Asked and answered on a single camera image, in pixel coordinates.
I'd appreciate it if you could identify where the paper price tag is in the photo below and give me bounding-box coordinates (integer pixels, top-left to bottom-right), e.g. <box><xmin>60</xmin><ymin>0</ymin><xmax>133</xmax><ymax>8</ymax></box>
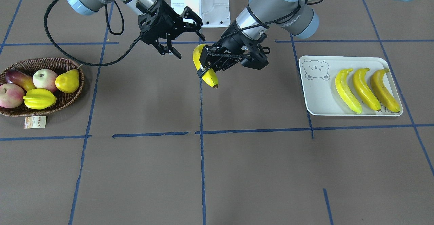
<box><xmin>24</xmin><ymin>116</ymin><xmax>47</xmax><ymax>129</ymax></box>

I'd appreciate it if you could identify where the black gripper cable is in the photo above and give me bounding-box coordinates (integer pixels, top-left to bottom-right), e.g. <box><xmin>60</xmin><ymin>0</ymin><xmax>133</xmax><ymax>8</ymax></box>
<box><xmin>43</xmin><ymin>0</ymin><xmax>143</xmax><ymax>67</ymax></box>

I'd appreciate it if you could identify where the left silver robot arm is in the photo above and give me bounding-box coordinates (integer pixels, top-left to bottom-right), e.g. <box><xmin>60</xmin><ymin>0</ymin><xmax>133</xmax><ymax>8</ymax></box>
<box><xmin>193</xmin><ymin>0</ymin><xmax>412</xmax><ymax>77</ymax></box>

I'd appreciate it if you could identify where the pale green red apple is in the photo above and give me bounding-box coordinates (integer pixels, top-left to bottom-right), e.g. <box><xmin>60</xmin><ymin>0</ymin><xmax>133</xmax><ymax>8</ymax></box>
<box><xmin>33</xmin><ymin>69</ymin><xmax>58</xmax><ymax>93</ymax></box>

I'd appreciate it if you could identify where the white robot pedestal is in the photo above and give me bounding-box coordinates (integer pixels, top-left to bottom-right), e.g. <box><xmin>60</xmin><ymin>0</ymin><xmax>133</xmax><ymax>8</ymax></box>
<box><xmin>170</xmin><ymin>0</ymin><xmax>231</xmax><ymax>28</ymax></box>

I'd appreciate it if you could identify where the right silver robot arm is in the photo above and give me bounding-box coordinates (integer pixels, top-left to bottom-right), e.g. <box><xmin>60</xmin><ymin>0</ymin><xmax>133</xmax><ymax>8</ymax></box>
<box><xmin>44</xmin><ymin>0</ymin><xmax>205</xmax><ymax>63</ymax></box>

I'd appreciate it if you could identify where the yellow pear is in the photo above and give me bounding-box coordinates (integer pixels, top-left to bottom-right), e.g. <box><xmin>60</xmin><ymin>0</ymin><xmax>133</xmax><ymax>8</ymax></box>
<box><xmin>55</xmin><ymin>64</ymin><xmax>82</xmax><ymax>94</ymax></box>

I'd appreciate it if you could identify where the white bear tray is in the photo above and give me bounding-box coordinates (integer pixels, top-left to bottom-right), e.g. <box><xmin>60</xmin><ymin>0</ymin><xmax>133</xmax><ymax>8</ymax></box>
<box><xmin>299</xmin><ymin>55</ymin><xmax>403</xmax><ymax>117</ymax></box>

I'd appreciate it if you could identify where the yellow starfruit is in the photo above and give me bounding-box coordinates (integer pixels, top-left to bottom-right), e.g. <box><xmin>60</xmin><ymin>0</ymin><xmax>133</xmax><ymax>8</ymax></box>
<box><xmin>23</xmin><ymin>88</ymin><xmax>57</xmax><ymax>110</ymax></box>

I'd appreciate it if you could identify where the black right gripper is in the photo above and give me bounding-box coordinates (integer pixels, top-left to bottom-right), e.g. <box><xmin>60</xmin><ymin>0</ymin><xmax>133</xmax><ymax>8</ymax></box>
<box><xmin>138</xmin><ymin>0</ymin><xmax>206</xmax><ymax>59</ymax></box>

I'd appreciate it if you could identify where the yellow banana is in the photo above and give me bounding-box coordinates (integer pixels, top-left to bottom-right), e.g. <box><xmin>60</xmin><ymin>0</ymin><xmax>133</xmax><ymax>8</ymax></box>
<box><xmin>192</xmin><ymin>44</ymin><xmax>219</xmax><ymax>89</ymax></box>
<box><xmin>370</xmin><ymin>68</ymin><xmax>401</xmax><ymax>113</ymax></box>
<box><xmin>335</xmin><ymin>68</ymin><xmax>363</xmax><ymax>114</ymax></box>
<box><xmin>352</xmin><ymin>68</ymin><xmax>381</xmax><ymax>112</ymax></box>

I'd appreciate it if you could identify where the brown wicker basket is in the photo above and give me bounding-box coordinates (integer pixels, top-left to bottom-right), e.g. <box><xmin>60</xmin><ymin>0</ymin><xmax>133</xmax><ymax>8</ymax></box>
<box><xmin>0</xmin><ymin>57</ymin><xmax>85</xmax><ymax>117</ymax></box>

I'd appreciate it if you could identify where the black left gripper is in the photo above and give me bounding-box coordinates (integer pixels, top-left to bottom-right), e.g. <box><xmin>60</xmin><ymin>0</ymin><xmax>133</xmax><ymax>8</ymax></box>
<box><xmin>203</xmin><ymin>32</ymin><xmax>270</xmax><ymax>72</ymax></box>

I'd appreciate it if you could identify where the dark purple plum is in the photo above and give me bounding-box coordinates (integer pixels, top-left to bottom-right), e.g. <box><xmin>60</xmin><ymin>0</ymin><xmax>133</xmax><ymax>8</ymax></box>
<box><xmin>5</xmin><ymin>69</ymin><xmax>36</xmax><ymax>91</ymax></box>

